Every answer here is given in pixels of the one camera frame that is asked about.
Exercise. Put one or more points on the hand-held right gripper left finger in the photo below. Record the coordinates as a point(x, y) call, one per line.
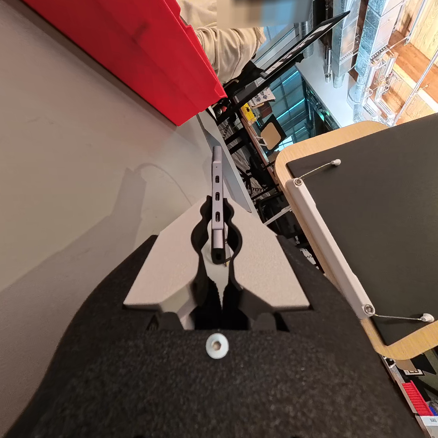
point(167, 267)

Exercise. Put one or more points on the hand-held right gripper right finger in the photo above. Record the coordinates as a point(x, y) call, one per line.
point(267, 267)

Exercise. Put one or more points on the grey USB hub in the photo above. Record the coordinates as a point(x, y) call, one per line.
point(219, 191)

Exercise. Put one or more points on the grey desk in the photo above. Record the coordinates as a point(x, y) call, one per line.
point(68, 137)

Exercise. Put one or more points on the white bar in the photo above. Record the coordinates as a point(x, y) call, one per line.
point(325, 239)

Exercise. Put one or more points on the black panel wooden edge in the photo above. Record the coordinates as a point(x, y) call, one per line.
point(376, 222)

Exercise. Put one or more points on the yellow box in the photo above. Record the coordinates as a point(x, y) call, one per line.
point(249, 114)

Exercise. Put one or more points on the red plastic bin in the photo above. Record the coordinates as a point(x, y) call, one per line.
point(137, 51)

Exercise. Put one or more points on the black framed marker sign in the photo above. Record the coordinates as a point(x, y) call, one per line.
point(308, 44)

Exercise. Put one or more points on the silver ventilation duct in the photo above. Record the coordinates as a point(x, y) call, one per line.
point(342, 41)
point(376, 41)

